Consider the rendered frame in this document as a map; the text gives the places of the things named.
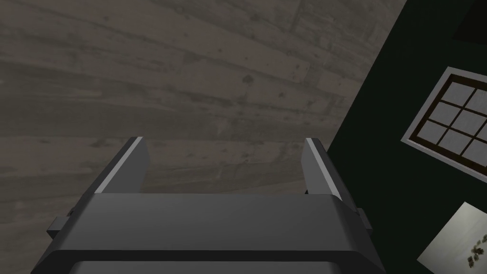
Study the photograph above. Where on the pale wall picture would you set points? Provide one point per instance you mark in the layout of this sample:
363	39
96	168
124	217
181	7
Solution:
456	243

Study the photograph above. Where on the white framed window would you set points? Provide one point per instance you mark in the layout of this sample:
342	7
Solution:
454	121

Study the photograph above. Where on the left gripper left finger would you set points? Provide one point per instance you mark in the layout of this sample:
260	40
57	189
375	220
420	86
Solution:
127	169

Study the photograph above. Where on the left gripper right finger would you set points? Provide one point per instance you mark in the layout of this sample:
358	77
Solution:
319	169

